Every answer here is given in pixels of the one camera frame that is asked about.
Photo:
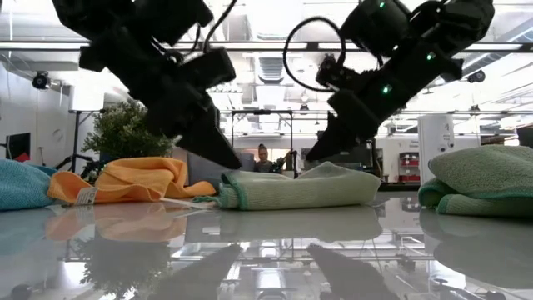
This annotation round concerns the black metal table frame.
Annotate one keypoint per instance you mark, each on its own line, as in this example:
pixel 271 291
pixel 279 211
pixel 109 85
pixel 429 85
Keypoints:
pixel 399 186

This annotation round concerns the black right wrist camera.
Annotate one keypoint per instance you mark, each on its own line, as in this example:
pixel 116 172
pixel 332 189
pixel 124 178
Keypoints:
pixel 339 75

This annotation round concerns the black computer monitor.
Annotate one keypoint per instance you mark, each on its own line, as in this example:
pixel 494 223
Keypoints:
pixel 364 156

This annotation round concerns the light green microfiber towel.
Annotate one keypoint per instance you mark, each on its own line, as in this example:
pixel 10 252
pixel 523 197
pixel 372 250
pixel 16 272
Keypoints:
pixel 300 189
pixel 479 171

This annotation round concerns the blue microfiber towel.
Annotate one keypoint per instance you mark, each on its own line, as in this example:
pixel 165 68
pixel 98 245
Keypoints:
pixel 21 183

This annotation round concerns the white cabinet pillar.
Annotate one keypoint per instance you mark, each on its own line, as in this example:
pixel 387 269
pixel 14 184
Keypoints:
pixel 435 137

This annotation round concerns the background black robot arm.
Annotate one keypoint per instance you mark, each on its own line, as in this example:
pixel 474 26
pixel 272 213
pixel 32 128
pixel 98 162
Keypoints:
pixel 291 160
pixel 89 171

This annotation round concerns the small green potted plant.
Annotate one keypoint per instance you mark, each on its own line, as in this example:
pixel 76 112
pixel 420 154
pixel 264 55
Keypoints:
pixel 121 137

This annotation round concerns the overhead light bar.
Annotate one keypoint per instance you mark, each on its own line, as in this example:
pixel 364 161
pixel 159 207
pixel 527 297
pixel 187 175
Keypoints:
pixel 270 46

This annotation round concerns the person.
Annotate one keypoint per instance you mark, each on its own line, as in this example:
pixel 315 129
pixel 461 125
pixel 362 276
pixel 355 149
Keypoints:
pixel 263 160

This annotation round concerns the orange microfiber towel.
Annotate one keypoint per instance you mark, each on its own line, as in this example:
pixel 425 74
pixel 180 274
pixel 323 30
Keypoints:
pixel 133 179

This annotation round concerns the silver ventilation duct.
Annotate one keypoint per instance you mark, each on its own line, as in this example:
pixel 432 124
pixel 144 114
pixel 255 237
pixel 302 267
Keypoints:
pixel 270 16

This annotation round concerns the black wall screen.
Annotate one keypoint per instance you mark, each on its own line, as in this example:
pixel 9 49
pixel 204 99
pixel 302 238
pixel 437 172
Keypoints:
pixel 18 146

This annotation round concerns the white box light on stand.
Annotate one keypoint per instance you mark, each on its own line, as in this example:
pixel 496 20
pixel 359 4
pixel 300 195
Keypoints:
pixel 86 99

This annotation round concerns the red storage shelf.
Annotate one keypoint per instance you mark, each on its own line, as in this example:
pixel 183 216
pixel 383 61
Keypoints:
pixel 409 166

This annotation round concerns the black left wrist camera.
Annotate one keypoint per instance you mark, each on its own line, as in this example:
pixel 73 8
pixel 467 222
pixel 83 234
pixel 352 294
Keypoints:
pixel 212 68

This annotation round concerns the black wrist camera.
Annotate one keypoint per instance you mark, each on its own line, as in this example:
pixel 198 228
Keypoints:
pixel 212 68
pixel 339 75

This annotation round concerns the dark grey plastic bin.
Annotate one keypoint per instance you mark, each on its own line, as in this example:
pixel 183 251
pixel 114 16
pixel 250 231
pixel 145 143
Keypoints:
pixel 200 168

